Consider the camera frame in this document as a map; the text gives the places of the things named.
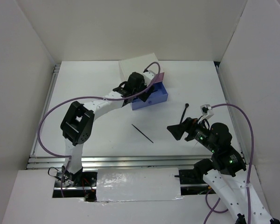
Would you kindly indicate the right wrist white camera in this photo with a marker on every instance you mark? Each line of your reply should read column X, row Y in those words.
column 207, row 112

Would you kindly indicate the white drawer cabinet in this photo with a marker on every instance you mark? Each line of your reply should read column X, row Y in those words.
column 139, row 64

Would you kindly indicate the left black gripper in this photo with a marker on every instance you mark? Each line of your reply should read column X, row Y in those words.
column 144, row 96

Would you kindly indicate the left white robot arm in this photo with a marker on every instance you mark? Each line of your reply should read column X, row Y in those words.
column 78, row 121

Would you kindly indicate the white taped cover plate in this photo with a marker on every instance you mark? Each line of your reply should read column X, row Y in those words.
column 145, row 184

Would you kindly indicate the wrist white camera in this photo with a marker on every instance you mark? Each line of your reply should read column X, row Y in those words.
column 207, row 112
column 148, row 76

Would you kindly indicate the pink drawer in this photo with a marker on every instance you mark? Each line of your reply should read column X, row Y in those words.
column 157, row 78

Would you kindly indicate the thin black brush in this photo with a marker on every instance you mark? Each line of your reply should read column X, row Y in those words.
column 142, row 133

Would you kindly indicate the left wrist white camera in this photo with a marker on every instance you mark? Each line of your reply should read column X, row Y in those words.
column 148, row 76

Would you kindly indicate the purple wide drawer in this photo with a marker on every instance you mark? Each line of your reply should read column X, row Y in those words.
column 159, row 95

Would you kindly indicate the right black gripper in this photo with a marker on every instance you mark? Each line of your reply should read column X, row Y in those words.
column 177, row 130

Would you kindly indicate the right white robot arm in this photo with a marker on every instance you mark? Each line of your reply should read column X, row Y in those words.
column 225, row 172

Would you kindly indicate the large black makeup brush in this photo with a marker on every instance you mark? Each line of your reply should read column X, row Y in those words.
column 183, row 113

